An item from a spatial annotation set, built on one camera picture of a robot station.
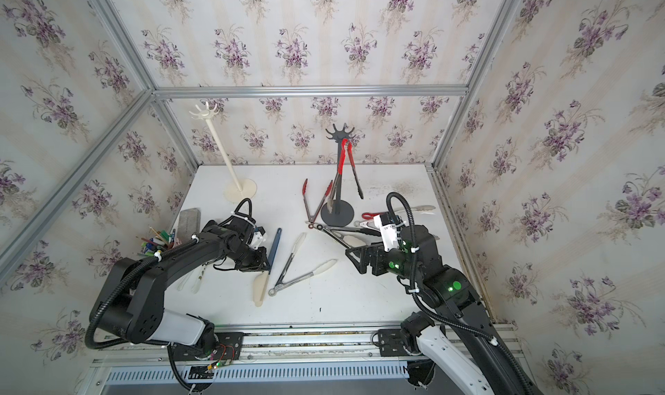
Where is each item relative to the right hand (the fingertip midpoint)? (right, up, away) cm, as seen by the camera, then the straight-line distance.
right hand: (365, 250), depth 67 cm
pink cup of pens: (-66, -2, +13) cm, 68 cm away
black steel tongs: (-8, 0, +27) cm, 29 cm away
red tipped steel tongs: (-17, +4, +34) cm, 38 cm away
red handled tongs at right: (+6, +5, +36) cm, 37 cm away
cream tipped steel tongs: (-26, -15, +17) cm, 35 cm away
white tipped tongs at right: (+5, +3, +31) cm, 31 cm away
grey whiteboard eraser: (-63, +3, +29) cm, 69 cm away
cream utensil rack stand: (-50, +15, +43) cm, 68 cm away
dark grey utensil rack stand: (-6, +7, +36) cm, 37 cm away
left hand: (-30, -11, +19) cm, 37 cm away
